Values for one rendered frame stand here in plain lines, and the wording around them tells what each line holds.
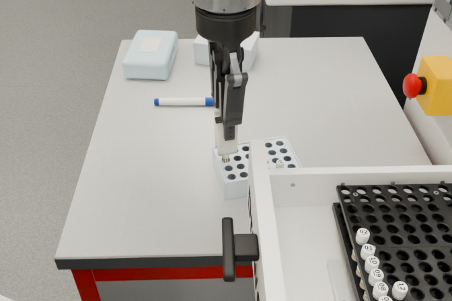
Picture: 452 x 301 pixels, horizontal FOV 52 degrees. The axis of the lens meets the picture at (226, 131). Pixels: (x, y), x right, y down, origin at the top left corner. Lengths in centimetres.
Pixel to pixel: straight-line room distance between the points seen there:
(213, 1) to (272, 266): 29
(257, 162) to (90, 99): 186
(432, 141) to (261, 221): 48
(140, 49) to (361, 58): 49
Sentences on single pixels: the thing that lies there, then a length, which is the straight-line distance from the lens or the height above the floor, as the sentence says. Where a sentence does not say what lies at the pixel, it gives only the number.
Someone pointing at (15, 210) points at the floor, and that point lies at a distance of 188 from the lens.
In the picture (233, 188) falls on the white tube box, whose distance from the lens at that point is 70.
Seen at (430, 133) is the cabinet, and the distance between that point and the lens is 90.
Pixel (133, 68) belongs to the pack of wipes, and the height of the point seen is 79.
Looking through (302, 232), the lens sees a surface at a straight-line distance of 59.
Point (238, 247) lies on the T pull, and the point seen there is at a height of 91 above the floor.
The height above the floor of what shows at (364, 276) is 90.
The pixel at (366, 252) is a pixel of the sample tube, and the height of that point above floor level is 91.
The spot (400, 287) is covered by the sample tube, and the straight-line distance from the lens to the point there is 47.
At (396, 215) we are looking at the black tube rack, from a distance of 54.
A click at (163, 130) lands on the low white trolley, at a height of 76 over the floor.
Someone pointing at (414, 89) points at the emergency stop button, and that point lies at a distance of 79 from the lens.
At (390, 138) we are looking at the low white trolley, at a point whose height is 76.
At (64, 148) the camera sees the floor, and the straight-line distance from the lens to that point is 207.
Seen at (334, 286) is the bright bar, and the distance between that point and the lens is 53.
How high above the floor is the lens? 129
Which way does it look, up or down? 39 degrees down
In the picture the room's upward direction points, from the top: straight up
